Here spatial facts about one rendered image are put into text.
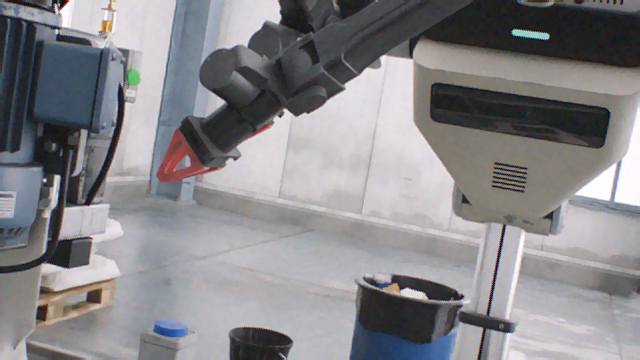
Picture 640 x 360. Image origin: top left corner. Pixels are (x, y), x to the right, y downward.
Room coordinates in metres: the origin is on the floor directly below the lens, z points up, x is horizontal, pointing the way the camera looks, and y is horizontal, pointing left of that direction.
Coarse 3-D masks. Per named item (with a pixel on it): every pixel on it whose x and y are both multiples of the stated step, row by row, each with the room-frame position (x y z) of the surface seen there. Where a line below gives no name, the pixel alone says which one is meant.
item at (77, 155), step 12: (60, 36) 0.97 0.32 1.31; (72, 36) 0.96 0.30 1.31; (48, 132) 0.97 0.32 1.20; (84, 132) 0.96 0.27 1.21; (36, 144) 0.93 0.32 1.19; (48, 144) 0.93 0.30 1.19; (84, 144) 0.96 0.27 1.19; (36, 156) 0.97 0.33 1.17; (48, 156) 0.97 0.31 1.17; (60, 156) 0.96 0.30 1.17; (72, 156) 0.96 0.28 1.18; (48, 168) 0.97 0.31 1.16; (60, 168) 0.96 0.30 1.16; (72, 168) 0.96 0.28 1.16
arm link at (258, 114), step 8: (264, 88) 1.08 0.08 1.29; (264, 96) 1.09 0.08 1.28; (272, 96) 1.09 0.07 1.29; (256, 104) 1.09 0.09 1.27; (264, 104) 1.09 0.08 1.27; (272, 104) 1.09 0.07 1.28; (280, 104) 1.09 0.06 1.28; (248, 112) 1.09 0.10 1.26; (256, 112) 1.09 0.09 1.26; (264, 112) 1.09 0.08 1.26; (272, 112) 1.10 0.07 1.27; (280, 112) 1.11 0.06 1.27; (240, 120) 1.11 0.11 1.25; (248, 120) 1.10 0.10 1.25; (256, 120) 1.10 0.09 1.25; (264, 120) 1.10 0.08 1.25; (256, 128) 1.11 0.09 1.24
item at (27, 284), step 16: (32, 224) 1.24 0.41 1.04; (48, 224) 1.23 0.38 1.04; (32, 240) 1.24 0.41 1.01; (0, 256) 1.26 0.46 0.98; (16, 256) 1.25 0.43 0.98; (32, 256) 1.24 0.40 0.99; (16, 272) 1.25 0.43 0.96; (32, 272) 1.23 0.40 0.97; (0, 288) 1.25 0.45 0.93; (16, 288) 1.24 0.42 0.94; (32, 288) 1.23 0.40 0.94; (0, 304) 1.25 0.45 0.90; (16, 304) 1.24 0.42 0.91; (32, 304) 1.23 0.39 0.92; (0, 320) 1.25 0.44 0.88; (16, 320) 1.24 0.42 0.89; (32, 320) 1.23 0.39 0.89; (0, 336) 1.23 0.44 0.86; (16, 336) 1.24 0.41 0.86; (0, 352) 1.22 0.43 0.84; (16, 352) 1.25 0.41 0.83
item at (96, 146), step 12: (84, 36) 1.27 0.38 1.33; (96, 36) 1.30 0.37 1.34; (120, 72) 1.38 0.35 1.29; (108, 132) 1.37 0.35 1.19; (96, 144) 1.35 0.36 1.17; (108, 144) 1.38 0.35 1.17; (84, 156) 1.33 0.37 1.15; (96, 156) 1.35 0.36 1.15; (84, 168) 1.33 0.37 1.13; (96, 168) 1.36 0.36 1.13; (72, 180) 1.33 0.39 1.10; (84, 180) 1.33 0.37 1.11; (72, 192) 1.33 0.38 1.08; (84, 192) 1.33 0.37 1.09
